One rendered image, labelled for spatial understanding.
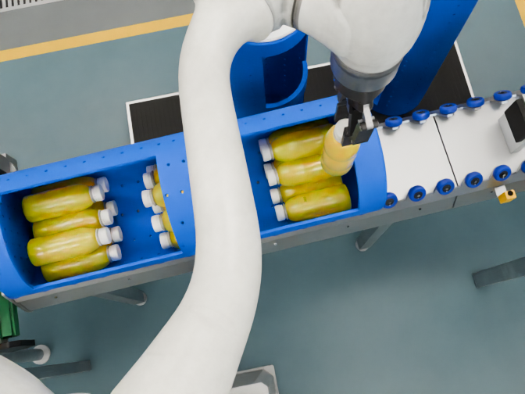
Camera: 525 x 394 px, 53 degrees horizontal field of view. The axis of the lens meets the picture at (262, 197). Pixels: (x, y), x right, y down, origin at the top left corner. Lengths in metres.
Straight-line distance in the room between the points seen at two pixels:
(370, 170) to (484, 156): 0.47
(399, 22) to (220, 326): 0.34
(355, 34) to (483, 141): 1.00
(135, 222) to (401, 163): 0.72
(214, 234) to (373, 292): 1.87
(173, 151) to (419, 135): 0.68
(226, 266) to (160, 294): 1.89
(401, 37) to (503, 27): 2.31
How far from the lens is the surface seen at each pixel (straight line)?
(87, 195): 1.29
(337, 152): 0.96
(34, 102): 2.79
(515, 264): 2.03
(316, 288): 2.29
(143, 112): 2.41
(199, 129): 0.52
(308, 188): 1.30
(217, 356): 0.46
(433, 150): 1.49
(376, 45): 0.59
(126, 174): 1.38
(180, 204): 1.11
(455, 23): 1.80
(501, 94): 1.55
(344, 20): 0.58
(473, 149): 1.52
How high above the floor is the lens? 2.28
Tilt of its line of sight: 75 degrees down
